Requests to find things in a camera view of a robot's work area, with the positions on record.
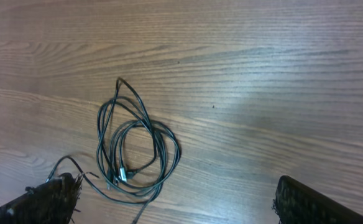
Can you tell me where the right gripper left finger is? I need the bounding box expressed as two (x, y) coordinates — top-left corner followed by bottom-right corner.
(0, 173), (82, 224)

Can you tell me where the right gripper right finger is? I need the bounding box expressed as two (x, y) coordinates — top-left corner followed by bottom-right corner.
(272, 175), (363, 224)

